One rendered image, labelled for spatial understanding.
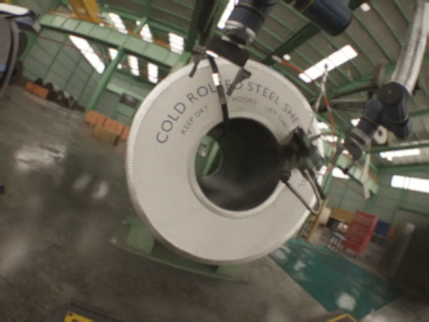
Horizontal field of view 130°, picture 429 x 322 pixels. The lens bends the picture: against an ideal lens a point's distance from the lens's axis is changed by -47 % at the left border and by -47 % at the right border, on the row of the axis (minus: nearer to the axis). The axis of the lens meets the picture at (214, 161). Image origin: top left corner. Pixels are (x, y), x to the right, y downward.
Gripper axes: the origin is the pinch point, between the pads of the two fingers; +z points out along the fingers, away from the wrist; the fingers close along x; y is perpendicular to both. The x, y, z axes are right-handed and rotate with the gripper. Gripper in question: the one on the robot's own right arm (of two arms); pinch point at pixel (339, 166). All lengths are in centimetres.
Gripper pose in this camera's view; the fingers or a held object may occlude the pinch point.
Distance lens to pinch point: 97.9
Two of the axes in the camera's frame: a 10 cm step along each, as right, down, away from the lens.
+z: -5.3, 7.8, 3.5
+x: 8.5, 4.3, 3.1
